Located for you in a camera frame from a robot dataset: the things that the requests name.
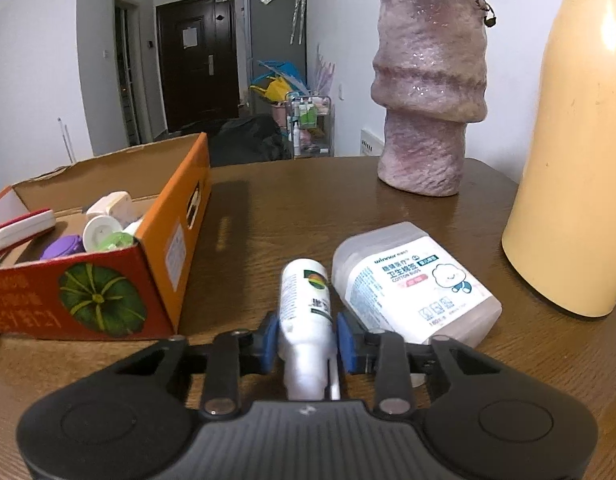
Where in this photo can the dark brown entrance door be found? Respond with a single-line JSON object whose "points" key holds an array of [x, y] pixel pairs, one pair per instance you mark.
{"points": [[198, 70]]}

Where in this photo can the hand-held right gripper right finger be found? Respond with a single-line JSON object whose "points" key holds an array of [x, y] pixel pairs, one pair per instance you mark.
{"points": [[347, 342]]}

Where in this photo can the white and red case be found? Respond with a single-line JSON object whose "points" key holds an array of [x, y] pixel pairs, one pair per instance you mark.
{"points": [[23, 227]]}

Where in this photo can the white plastic bottle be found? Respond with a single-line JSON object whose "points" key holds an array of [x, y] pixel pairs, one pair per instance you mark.
{"points": [[305, 310]]}

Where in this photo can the orange cardboard box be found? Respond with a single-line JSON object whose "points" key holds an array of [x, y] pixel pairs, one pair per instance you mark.
{"points": [[113, 300]]}

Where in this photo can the metal rolling cart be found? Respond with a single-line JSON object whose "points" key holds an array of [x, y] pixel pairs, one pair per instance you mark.
{"points": [[310, 115]]}

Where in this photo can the green bottle white cap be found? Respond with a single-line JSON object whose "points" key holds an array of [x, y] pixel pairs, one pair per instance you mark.
{"points": [[100, 232]]}

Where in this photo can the yellow bag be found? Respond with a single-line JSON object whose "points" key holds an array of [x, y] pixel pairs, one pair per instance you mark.
{"points": [[275, 90]]}

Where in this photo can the blue bag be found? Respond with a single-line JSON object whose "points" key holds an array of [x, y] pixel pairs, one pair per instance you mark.
{"points": [[283, 70]]}

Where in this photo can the black bag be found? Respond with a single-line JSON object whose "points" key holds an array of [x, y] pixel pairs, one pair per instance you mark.
{"points": [[248, 140]]}

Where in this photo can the pink bucket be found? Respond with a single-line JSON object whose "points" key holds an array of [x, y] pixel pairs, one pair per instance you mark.
{"points": [[278, 112]]}

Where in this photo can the purple round lid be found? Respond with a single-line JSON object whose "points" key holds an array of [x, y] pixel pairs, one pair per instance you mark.
{"points": [[63, 248]]}

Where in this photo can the yellow thermos jug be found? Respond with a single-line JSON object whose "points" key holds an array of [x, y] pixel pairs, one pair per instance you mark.
{"points": [[577, 135]]}

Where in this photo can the white and yellow container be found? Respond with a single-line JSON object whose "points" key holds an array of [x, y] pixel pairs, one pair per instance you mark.
{"points": [[113, 205]]}

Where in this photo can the clear cotton swab box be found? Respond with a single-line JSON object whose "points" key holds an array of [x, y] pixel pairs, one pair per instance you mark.
{"points": [[412, 280]]}

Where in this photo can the dark side door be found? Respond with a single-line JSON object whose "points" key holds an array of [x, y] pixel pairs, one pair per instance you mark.
{"points": [[125, 75]]}

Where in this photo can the grey refrigerator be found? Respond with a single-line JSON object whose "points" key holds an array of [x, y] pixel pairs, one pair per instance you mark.
{"points": [[273, 35]]}

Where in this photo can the pink textured vase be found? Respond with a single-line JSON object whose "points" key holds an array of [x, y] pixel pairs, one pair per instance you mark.
{"points": [[427, 110]]}

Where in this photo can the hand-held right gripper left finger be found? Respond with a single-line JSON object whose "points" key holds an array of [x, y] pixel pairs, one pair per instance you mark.
{"points": [[271, 342]]}

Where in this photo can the white hanging umbrellas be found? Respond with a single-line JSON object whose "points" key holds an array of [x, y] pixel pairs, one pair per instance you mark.
{"points": [[298, 10]]}

